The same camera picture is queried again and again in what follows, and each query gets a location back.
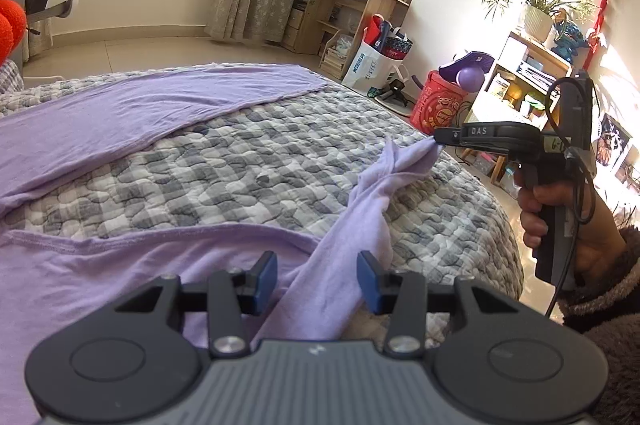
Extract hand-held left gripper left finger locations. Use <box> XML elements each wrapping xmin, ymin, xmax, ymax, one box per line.
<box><xmin>114</xmin><ymin>250</ymin><xmax>279</xmax><ymax>360</ymax></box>

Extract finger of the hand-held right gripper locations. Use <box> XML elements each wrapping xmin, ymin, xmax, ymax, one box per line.
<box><xmin>433</xmin><ymin>122</ymin><xmax>509</xmax><ymax>152</ymax></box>

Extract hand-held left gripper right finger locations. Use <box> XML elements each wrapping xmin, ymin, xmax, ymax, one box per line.
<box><xmin>356</xmin><ymin>250</ymin><xmax>523</xmax><ymax>360</ymax></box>

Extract purple pants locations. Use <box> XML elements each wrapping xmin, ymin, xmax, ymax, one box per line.
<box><xmin>0</xmin><ymin>62</ymin><xmax>445</xmax><ymax>425</ymax></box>

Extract person's right forearm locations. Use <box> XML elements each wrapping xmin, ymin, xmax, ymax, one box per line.
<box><xmin>555</xmin><ymin>225</ymin><xmax>640</xmax><ymax>425</ymax></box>

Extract person's right hand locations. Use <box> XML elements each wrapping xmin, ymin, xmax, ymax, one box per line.
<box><xmin>517</xmin><ymin>178</ymin><xmax>628</xmax><ymax>289</ymax></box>

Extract red bucket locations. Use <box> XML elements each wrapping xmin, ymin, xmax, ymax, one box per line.
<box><xmin>409</xmin><ymin>71</ymin><xmax>468</xmax><ymax>136</ymax></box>

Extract purple ball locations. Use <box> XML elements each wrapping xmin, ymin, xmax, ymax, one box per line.
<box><xmin>456</xmin><ymin>68</ymin><xmax>485</xmax><ymax>91</ymax></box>

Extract dark framed picture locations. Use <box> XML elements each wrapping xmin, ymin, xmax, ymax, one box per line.
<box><xmin>595</xmin><ymin>112</ymin><xmax>633</xmax><ymax>171</ymax></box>

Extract purple cap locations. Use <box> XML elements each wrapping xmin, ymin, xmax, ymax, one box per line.
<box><xmin>438</xmin><ymin>50</ymin><xmax>496</xmax><ymax>81</ymax></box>

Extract dark patterned tote bag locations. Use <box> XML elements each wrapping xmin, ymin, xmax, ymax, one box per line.
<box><xmin>378</xmin><ymin>22</ymin><xmax>415</xmax><ymax>62</ymax></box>

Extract wooden shelf unit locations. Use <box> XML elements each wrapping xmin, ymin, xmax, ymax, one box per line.
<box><xmin>457</xmin><ymin>30</ymin><xmax>576</xmax><ymax>186</ymax></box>

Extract white paper bag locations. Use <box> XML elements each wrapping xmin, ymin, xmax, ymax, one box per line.
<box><xmin>341</xmin><ymin>40</ymin><xmax>401</xmax><ymax>93</ymax></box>

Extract grey checkered quilt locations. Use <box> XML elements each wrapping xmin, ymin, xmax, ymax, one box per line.
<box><xmin>0</xmin><ymin>60</ymin><xmax>525</xmax><ymax>356</ymax></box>

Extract blue figurine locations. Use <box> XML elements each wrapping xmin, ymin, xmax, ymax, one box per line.
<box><xmin>550</xmin><ymin>8</ymin><xmax>591</xmax><ymax>61</ymax></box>

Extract red bag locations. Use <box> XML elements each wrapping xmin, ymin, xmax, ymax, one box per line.
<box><xmin>362</xmin><ymin>12</ymin><xmax>386</xmax><ymax>47</ymax></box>

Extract orange pumpkin cushion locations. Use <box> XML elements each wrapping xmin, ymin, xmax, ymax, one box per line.
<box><xmin>0</xmin><ymin>0</ymin><xmax>28</xmax><ymax>67</ymax></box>

